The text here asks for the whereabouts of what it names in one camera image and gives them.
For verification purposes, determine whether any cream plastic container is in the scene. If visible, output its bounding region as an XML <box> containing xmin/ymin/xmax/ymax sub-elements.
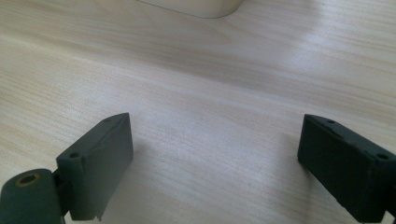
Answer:
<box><xmin>92</xmin><ymin>0</ymin><xmax>245</xmax><ymax>20</ymax></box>

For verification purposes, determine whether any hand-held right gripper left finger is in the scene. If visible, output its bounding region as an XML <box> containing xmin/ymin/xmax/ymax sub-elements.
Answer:
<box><xmin>55</xmin><ymin>112</ymin><xmax>134</xmax><ymax>222</ymax></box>

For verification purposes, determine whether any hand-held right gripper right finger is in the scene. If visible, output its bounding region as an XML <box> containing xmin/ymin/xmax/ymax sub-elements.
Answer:
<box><xmin>297</xmin><ymin>113</ymin><xmax>396</xmax><ymax>224</ymax></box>

